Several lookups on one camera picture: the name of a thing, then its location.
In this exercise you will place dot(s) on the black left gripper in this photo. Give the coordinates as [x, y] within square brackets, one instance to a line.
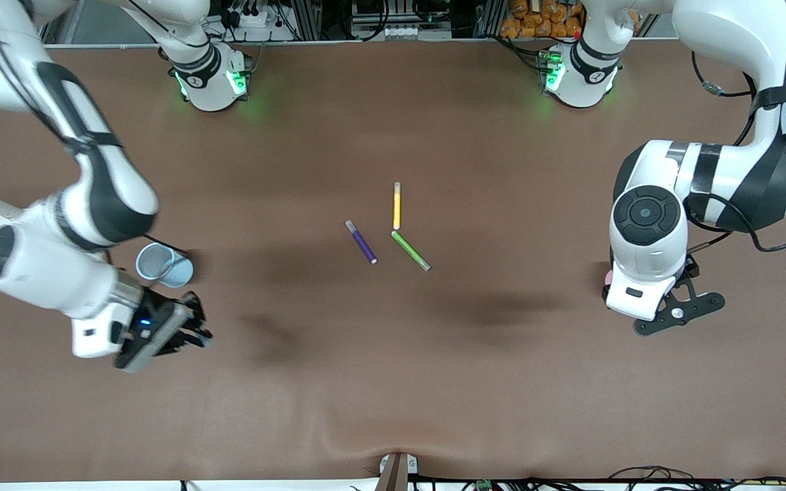
[605, 292]

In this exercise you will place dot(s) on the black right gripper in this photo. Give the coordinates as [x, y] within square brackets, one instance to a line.
[176, 311]

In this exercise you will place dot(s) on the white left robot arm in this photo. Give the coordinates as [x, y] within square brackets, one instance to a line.
[645, 252]

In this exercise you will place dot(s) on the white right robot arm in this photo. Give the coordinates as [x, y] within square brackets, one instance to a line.
[106, 198]

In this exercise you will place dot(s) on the light blue mesh cup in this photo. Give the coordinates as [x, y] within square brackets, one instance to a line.
[175, 273]

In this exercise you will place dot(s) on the pink mesh cup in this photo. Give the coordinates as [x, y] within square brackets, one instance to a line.
[607, 278]

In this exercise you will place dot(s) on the purple marker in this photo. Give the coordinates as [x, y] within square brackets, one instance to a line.
[361, 243]

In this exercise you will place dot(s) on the brown table mat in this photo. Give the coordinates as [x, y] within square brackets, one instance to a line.
[393, 375]

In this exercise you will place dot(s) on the green marker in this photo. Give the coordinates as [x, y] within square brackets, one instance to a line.
[410, 250]

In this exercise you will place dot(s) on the yellow marker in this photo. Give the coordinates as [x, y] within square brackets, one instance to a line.
[397, 208]

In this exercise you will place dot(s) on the white power strip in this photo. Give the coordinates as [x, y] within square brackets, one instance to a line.
[253, 19]

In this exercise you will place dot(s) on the orange snack bags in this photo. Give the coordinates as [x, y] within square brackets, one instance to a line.
[536, 20]

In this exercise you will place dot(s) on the white terminal block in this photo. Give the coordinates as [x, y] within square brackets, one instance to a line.
[413, 32]

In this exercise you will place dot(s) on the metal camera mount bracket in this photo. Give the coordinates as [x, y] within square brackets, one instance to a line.
[394, 474]

